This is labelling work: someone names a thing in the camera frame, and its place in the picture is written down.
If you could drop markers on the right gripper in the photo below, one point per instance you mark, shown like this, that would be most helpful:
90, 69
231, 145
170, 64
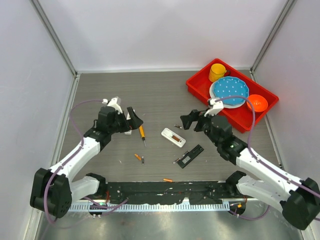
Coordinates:
194, 116

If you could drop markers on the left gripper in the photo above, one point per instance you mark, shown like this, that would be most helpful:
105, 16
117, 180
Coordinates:
135, 122

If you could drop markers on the white remote with orange batteries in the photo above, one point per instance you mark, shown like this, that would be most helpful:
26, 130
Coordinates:
128, 118

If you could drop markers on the orange handle screwdriver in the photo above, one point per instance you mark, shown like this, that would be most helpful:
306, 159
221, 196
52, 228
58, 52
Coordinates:
142, 134

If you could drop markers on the black remote control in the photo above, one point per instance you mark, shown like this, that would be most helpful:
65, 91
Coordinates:
188, 158

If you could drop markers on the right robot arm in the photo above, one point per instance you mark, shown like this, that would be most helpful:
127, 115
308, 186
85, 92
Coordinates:
298, 200

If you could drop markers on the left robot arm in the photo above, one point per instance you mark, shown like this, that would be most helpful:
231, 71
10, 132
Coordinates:
54, 190

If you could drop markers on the white grey plate underneath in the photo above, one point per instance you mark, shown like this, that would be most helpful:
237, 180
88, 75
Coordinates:
227, 106

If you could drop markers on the red plastic tray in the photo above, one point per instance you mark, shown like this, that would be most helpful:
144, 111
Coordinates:
241, 117

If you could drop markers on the blue polka dot plate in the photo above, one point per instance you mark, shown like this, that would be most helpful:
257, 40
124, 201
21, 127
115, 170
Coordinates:
231, 86

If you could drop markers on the yellow cup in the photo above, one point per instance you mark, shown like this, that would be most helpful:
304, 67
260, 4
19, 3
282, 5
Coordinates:
217, 71

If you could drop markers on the orange bowl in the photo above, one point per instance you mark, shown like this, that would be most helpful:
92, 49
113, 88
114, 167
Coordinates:
259, 103

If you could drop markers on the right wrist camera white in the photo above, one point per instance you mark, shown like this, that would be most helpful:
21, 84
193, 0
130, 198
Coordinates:
215, 106

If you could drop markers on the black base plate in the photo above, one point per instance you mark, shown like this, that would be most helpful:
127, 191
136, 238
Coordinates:
168, 193

